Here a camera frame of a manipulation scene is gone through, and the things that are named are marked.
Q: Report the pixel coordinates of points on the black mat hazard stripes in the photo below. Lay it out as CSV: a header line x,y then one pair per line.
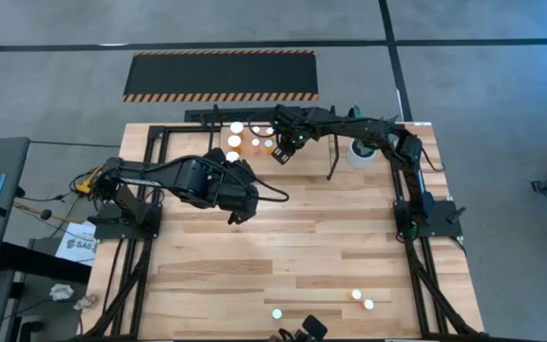
x,y
221,76

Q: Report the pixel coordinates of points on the wooden shelf black frame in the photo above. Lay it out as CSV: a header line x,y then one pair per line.
x,y
311,161

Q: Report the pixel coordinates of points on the small pink pill bottle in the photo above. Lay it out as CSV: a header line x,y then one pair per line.
x,y
368,304
255,129
255,142

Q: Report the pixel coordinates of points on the crumpled white paper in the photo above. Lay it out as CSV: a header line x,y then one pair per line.
x,y
62,292

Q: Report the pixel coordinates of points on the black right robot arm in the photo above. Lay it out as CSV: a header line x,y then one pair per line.
x,y
349,126

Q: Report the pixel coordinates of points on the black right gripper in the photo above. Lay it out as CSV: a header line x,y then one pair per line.
x,y
282,154

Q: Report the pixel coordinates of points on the dark grey side desk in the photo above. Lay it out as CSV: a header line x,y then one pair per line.
x,y
14,161

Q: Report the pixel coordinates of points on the black metal bar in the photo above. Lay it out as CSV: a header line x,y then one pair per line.
x,y
41,262

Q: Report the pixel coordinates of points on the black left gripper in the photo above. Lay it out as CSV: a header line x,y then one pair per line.
x,y
235,195

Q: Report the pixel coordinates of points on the crumpled brown paper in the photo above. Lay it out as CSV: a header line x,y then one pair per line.
x,y
86,301

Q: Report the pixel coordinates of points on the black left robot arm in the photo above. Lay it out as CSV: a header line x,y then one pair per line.
x,y
159,176

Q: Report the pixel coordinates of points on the green plant white pot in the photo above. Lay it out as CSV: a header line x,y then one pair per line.
x,y
361,159

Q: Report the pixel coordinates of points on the small orange pill bottle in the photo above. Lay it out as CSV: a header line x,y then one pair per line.
x,y
269,143
356,294
269,131

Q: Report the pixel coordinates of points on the small pale yellow pill bottle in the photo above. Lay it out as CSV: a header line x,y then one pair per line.
x,y
277,313

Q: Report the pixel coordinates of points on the large orange pill bottle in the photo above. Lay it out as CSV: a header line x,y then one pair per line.
x,y
234,141
232,156
237,127

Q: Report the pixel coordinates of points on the white printed paper sheet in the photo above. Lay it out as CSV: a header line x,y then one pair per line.
x,y
76,247

